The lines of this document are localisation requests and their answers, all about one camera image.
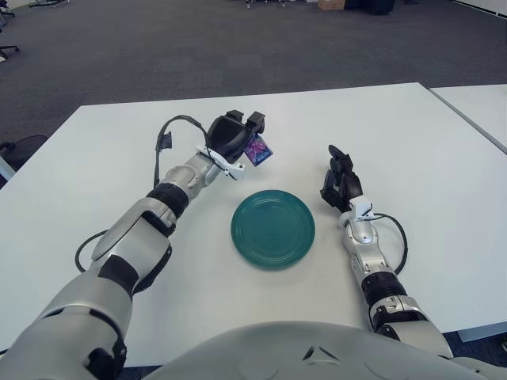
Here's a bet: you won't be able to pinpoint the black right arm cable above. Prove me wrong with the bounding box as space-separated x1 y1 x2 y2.
372 212 408 274

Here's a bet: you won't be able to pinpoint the black wheeled chair bases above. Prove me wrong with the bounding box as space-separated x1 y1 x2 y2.
243 0 294 9

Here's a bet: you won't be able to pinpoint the black office chair base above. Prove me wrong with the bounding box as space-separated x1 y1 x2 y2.
0 42 20 63

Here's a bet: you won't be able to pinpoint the grey robot torso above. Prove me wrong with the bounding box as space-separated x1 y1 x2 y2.
148 320 507 380

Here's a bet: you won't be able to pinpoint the green round plate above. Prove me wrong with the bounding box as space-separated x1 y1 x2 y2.
231 189 317 272

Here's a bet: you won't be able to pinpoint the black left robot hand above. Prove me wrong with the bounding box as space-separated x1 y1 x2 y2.
205 110 265 165

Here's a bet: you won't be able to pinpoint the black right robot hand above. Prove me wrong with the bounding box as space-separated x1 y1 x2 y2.
319 145 364 213

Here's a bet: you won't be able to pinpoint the purple blue gum box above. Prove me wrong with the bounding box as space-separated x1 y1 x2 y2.
243 133 275 167

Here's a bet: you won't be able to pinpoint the black cabinet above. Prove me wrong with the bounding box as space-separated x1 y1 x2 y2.
344 0 397 16

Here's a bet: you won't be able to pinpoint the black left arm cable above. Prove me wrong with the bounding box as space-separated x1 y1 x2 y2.
74 115 211 274

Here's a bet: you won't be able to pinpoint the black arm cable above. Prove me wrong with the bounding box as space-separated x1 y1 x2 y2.
372 212 408 274
74 115 211 274

